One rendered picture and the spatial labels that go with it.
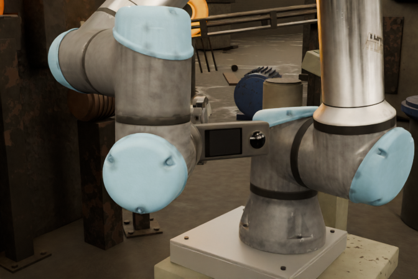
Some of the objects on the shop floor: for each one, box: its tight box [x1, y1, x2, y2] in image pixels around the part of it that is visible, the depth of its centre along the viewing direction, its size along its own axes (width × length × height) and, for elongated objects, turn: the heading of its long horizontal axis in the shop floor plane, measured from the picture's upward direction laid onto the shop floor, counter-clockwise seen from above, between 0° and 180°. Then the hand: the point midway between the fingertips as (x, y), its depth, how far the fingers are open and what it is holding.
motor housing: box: [67, 88, 124, 250], centre depth 154 cm, size 13×22×54 cm, turn 144°
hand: (208, 122), depth 78 cm, fingers open, 3 cm apart
